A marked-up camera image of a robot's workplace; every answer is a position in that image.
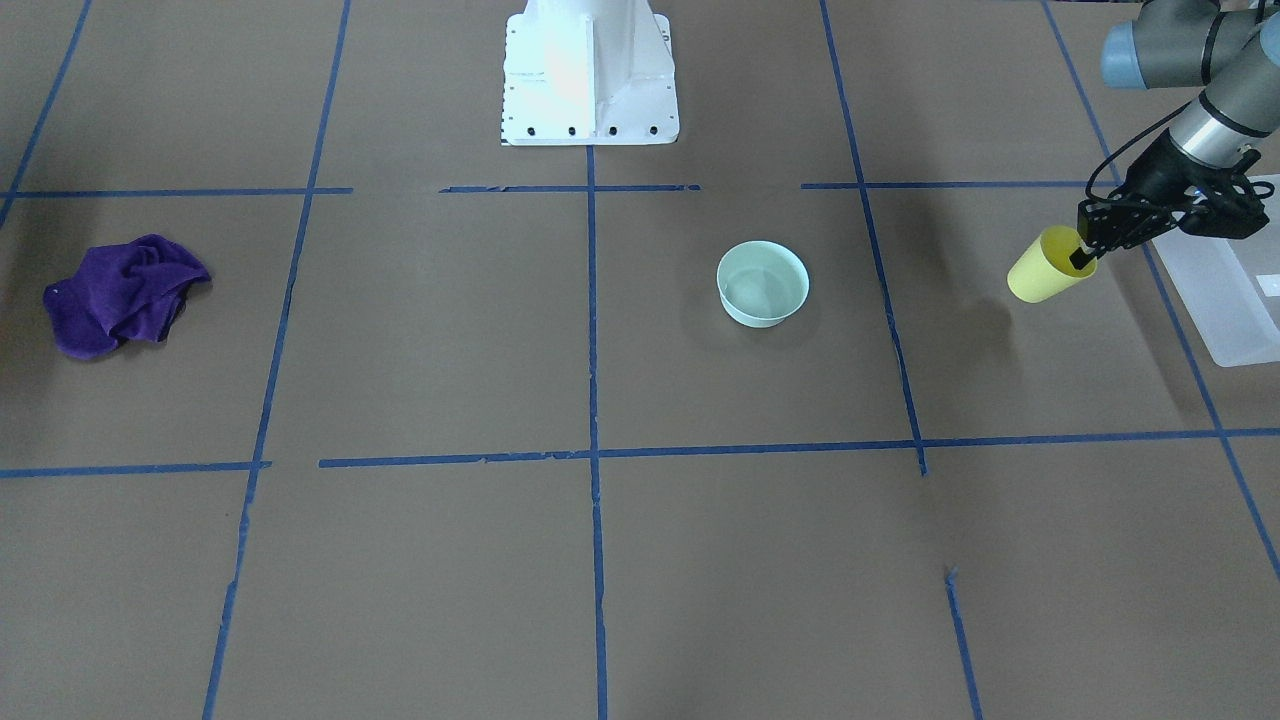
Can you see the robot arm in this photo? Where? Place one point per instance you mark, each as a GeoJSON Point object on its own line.
{"type": "Point", "coordinates": [1229, 58]}

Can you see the purple cloth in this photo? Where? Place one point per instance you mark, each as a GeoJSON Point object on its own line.
{"type": "Point", "coordinates": [122, 293]}

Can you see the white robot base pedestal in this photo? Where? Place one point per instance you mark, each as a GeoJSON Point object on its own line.
{"type": "Point", "coordinates": [589, 73]}

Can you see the clear plastic storage box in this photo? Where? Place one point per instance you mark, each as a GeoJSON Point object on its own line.
{"type": "Point", "coordinates": [1230, 289]}

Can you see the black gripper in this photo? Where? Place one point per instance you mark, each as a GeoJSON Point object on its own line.
{"type": "Point", "coordinates": [1157, 173]}

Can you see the yellow plastic cup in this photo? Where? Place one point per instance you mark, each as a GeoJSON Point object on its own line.
{"type": "Point", "coordinates": [1043, 271]}

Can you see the pale green bowl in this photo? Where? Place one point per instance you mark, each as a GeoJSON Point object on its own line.
{"type": "Point", "coordinates": [761, 283]}

